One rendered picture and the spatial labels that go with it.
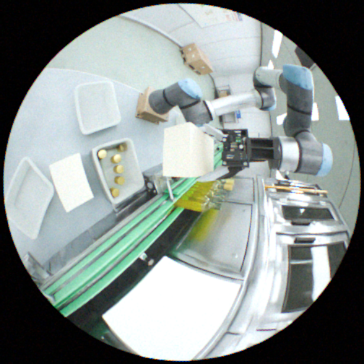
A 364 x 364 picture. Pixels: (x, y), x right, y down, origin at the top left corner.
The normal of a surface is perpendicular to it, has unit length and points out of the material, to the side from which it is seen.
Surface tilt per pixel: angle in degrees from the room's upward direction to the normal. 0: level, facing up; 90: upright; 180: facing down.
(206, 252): 90
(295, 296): 90
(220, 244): 90
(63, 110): 0
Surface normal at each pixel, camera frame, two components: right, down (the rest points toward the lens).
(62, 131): 0.83, 0.07
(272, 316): -0.18, -0.90
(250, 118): -0.53, 0.43
